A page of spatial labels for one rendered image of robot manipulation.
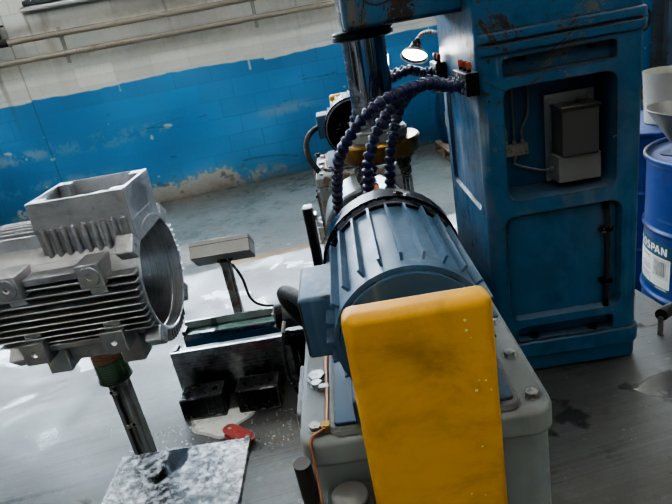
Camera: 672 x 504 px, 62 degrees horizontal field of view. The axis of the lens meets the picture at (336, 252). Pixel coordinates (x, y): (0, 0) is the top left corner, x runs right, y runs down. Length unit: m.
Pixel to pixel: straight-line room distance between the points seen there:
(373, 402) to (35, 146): 6.64
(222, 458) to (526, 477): 0.54
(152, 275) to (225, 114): 5.82
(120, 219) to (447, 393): 0.43
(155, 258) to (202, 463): 0.39
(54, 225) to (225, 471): 0.51
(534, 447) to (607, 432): 0.51
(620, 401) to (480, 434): 0.73
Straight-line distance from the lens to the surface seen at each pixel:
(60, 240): 0.76
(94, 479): 1.35
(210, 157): 6.73
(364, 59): 1.17
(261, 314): 1.46
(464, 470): 0.59
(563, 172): 1.18
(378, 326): 0.48
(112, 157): 6.86
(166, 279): 0.87
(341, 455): 0.66
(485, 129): 1.09
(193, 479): 1.05
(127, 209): 0.72
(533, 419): 0.67
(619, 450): 1.17
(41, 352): 0.79
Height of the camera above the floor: 1.58
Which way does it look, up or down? 22 degrees down
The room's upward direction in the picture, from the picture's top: 11 degrees counter-clockwise
